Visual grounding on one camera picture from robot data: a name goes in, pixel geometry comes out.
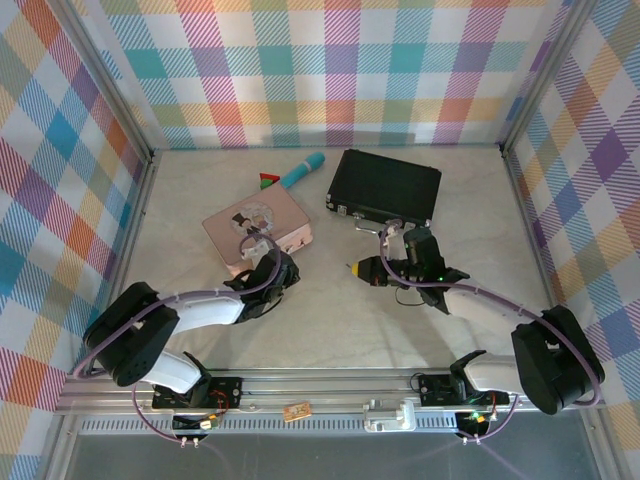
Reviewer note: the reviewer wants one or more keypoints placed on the pink cartoon tin box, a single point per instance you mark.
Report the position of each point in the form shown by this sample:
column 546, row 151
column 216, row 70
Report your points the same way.
column 260, row 210

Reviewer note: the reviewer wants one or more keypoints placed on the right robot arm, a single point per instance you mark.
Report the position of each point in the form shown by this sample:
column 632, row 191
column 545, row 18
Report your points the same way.
column 555, row 360

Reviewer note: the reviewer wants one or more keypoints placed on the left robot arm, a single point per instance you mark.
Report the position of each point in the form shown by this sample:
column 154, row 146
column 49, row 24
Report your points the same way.
column 130, row 335

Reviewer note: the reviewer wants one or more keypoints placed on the red green triangle block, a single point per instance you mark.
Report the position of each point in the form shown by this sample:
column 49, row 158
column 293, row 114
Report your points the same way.
column 270, row 180

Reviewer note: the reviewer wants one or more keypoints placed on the teal cylinder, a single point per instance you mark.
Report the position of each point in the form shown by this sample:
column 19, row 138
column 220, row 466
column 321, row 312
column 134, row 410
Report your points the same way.
column 305, row 170

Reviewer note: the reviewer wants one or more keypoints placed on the small orange tag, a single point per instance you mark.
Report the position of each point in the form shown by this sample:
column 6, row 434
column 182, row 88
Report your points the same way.
column 297, row 411

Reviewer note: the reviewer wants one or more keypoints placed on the black connector box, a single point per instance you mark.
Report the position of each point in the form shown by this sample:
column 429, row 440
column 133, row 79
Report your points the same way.
column 470, row 425
column 187, row 425

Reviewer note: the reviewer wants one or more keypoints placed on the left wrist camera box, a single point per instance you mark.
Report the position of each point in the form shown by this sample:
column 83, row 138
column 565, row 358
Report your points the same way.
column 255, row 250

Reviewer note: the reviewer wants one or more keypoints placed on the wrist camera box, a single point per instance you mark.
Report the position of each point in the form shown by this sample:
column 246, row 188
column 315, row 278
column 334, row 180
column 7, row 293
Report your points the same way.
column 255, row 250
column 391, row 230

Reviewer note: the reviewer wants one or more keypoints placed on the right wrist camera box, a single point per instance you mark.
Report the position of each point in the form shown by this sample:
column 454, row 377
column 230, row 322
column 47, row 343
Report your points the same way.
column 391, row 230

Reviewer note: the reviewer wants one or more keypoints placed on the aluminium side rail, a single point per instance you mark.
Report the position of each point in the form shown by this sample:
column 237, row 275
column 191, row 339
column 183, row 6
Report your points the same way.
column 536, row 260
column 127, row 250

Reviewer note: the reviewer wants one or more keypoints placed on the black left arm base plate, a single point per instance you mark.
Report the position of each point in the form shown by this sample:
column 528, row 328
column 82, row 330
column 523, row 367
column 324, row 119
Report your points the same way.
column 225, row 390

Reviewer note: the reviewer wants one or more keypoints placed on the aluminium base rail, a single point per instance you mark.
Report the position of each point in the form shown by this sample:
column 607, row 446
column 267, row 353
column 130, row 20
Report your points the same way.
column 325, row 387

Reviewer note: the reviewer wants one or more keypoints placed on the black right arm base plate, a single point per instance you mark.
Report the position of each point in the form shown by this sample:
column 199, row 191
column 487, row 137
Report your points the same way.
column 432, row 390

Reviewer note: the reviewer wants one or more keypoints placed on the white metal bracket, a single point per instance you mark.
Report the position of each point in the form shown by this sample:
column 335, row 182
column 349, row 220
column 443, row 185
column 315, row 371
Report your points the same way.
column 387, row 420

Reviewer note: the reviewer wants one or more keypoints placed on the aluminium frame post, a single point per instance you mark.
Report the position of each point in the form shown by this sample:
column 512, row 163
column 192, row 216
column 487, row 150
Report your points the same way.
column 545, row 75
column 110, row 85

